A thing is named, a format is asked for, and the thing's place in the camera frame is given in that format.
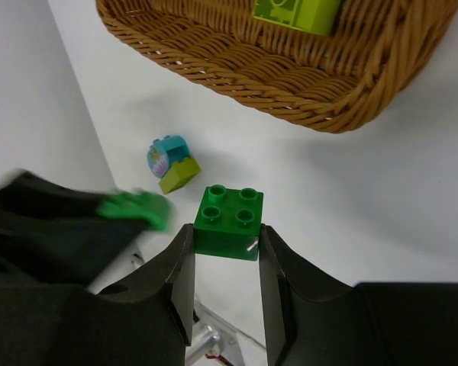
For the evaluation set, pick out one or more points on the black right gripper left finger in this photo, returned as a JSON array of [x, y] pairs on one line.
[[143, 319]]

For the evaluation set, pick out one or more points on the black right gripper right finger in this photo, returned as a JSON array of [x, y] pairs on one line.
[[311, 318]]

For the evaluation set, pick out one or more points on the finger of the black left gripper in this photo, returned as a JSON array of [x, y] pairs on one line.
[[54, 235]]

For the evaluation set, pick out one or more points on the green curved lego piece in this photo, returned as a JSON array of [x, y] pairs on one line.
[[151, 208]]

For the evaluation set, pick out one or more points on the green yellow notched lego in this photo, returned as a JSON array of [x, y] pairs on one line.
[[228, 223]]

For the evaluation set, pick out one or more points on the cyan lime lego stack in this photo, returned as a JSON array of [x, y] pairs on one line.
[[170, 160]]

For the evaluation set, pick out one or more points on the lime piece of notched lego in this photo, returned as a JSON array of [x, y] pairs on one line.
[[311, 16]]

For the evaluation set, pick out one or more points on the brown wicker divided tray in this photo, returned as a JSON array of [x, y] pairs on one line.
[[330, 84]]

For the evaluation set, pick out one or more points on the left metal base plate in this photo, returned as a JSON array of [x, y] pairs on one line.
[[217, 342]]

